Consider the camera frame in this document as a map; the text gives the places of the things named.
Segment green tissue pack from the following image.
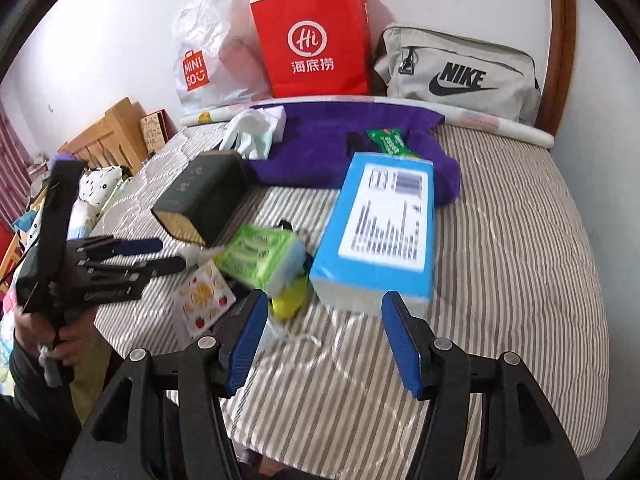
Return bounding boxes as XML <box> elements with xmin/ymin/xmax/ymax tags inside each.
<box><xmin>214</xmin><ymin>224</ymin><xmax>307</xmax><ymax>297</ymax></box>

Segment white work glove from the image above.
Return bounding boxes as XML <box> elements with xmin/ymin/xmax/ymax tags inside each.
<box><xmin>218</xmin><ymin>108</ymin><xmax>273</xmax><ymax>160</ymax></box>

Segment green snack packet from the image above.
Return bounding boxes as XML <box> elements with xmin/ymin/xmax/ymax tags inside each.
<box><xmin>367</xmin><ymin>128</ymin><xmax>420</xmax><ymax>159</ymax></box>

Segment white sponge block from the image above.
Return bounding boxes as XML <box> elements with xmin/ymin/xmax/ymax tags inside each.
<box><xmin>252</xmin><ymin>105</ymin><xmax>288</xmax><ymax>144</ymax></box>

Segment person's left hand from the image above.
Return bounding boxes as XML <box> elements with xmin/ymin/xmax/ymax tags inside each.
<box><xmin>14</xmin><ymin>308</ymin><xmax>98</xmax><ymax>366</ymax></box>

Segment fruit pattern tissue pack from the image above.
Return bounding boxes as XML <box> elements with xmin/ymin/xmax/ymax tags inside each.
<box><xmin>172</xmin><ymin>259</ymin><xmax>236</xmax><ymax>339</ymax></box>

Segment dotted white pillow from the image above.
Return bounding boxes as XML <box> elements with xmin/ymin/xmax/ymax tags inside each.
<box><xmin>67</xmin><ymin>166</ymin><xmax>125</xmax><ymax>240</ymax></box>

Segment yellow black bag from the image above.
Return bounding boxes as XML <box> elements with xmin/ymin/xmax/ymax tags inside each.
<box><xmin>267</xmin><ymin>219</ymin><xmax>312</xmax><ymax>323</ymax></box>

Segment dark green gold box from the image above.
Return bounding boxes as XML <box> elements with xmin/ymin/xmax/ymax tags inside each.
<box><xmin>151</xmin><ymin>151</ymin><xmax>248</xmax><ymax>247</ymax></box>

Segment wooden headboard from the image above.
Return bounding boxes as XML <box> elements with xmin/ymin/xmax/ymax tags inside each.
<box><xmin>58</xmin><ymin>98</ymin><xmax>149</xmax><ymax>174</ymax></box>

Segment blue tissue box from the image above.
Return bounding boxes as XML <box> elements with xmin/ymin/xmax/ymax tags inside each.
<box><xmin>310</xmin><ymin>153</ymin><xmax>435</xmax><ymax>318</ymax></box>

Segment purple fluffy towel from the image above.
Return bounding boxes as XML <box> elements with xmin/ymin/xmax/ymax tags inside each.
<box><xmin>241</xmin><ymin>102</ymin><xmax>461</xmax><ymax>207</ymax></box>

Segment white Miniso plastic bag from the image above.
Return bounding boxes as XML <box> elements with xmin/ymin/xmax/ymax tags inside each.
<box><xmin>171</xmin><ymin>0</ymin><xmax>270</xmax><ymax>115</ymax></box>

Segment rolled floral mat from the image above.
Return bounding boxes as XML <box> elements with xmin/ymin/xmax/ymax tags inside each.
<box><xmin>180</xmin><ymin>96</ymin><xmax>555</xmax><ymax>150</ymax></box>

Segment red Haidilao paper bag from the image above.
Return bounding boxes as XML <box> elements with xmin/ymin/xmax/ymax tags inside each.
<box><xmin>250</xmin><ymin>0</ymin><xmax>371</xmax><ymax>98</ymax></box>

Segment beige Nike bag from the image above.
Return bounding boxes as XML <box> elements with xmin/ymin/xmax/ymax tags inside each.
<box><xmin>374</xmin><ymin>24</ymin><xmax>541</xmax><ymax>126</ymax></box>

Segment brown wooden door frame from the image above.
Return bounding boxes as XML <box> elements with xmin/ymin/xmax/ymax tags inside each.
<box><xmin>535</xmin><ymin>0</ymin><xmax>577</xmax><ymax>136</ymax></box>

